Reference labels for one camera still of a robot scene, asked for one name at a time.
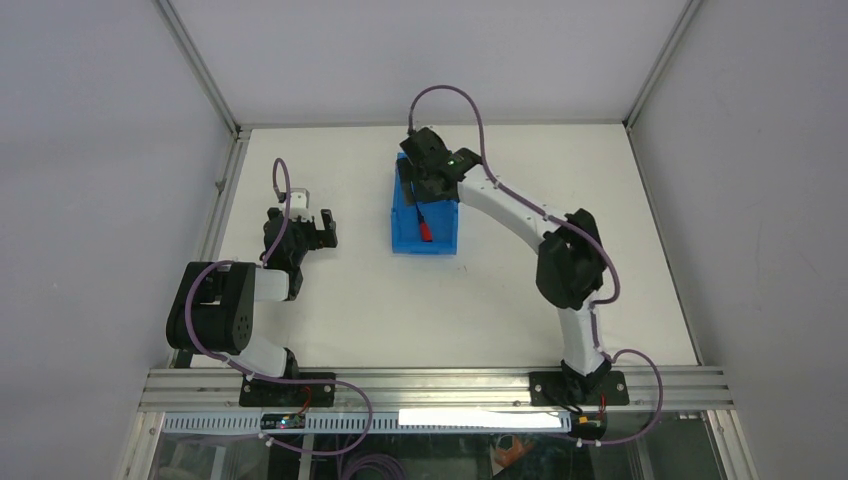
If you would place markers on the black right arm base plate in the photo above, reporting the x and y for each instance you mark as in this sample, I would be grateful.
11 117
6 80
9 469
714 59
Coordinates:
551 388

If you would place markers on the blue plastic bin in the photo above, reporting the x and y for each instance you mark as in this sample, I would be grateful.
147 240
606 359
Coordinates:
416 227

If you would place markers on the white slotted cable duct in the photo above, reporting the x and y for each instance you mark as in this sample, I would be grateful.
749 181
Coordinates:
404 421

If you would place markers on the red black screwdriver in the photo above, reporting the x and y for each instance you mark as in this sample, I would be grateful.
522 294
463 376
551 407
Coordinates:
424 229

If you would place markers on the orange object under table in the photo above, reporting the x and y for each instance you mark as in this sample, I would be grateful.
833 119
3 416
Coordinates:
507 449

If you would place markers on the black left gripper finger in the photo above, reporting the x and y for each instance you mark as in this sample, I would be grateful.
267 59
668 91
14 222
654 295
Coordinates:
325 231
272 214

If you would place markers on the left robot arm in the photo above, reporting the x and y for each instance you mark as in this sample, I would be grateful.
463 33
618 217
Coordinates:
213 310

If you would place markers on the aluminium front rail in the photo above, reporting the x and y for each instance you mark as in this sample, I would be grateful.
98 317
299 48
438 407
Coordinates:
674 389

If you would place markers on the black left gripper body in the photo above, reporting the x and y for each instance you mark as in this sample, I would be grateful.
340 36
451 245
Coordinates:
307 238

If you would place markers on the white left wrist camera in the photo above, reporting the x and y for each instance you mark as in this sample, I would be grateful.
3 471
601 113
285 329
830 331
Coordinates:
298 200

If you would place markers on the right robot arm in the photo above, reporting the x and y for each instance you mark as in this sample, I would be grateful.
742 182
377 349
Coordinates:
570 261

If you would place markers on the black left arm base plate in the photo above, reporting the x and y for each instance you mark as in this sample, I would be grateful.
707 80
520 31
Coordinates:
286 391

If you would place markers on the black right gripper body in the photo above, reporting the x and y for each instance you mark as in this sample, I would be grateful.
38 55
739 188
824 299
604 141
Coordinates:
425 194

